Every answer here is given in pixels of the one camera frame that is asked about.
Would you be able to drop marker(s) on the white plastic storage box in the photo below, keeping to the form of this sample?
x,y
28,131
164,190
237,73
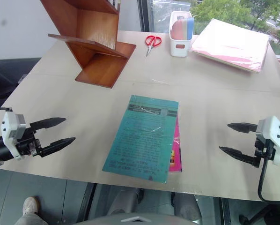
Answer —
x,y
178,48

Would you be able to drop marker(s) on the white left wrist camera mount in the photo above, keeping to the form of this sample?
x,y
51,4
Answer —
x,y
11,127

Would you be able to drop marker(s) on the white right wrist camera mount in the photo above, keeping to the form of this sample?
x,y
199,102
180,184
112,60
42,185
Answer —
x,y
274,131

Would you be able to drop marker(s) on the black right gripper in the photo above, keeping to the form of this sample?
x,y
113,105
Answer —
x,y
264,150

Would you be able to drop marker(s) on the teal book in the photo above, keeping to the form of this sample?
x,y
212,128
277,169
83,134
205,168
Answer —
x,y
142,140

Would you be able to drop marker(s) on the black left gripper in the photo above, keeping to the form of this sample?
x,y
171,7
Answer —
x,y
28,144

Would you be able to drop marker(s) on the grey rounded shape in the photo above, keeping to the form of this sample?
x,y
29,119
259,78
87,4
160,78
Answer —
x,y
123,201

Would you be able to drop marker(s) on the red plastic sheets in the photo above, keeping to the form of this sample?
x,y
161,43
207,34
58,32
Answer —
x,y
179,29

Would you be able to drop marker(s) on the pink book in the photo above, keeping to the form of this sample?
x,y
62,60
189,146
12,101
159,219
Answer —
x,y
176,145

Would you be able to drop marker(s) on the black chair base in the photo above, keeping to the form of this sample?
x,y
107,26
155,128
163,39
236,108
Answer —
x,y
264,216

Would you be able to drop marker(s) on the grey trouser leg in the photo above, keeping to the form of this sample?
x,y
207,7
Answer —
x,y
30,219

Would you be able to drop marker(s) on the pink and cream paper stack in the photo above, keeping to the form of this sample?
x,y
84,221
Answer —
x,y
231,44

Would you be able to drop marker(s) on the grey robot torso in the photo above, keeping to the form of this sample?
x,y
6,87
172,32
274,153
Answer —
x,y
137,220

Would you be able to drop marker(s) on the beige sneaker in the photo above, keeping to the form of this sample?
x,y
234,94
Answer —
x,y
30,205

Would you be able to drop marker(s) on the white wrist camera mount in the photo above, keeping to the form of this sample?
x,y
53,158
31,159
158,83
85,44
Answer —
x,y
11,127
274,131

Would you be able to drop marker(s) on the blue plastic sheets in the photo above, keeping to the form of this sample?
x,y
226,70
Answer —
x,y
189,28

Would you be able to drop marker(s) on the wooden shelf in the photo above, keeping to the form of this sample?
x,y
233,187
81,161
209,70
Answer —
x,y
102,70

